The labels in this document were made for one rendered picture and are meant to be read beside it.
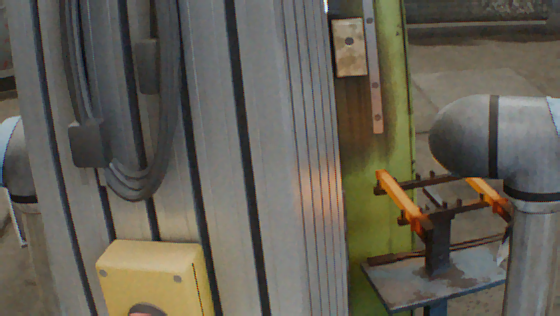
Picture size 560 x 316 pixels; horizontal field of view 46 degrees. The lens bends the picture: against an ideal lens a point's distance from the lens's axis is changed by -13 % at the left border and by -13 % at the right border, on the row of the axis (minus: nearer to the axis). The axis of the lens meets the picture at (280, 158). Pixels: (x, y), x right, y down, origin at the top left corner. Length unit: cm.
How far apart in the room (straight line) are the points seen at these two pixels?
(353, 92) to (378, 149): 20
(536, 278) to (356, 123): 131
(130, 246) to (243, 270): 10
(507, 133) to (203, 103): 48
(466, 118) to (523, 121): 8
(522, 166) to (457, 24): 740
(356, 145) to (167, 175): 167
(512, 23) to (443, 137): 760
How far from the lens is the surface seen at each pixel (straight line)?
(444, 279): 212
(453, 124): 97
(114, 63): 61
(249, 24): 56
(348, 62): 216
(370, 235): 239
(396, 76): 223
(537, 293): 104
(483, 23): 844
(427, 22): 826
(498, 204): 193
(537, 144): 95
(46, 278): 121
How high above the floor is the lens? 174
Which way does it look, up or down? 21 degrees down
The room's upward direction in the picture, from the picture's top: 6 degrees counter-clockwise
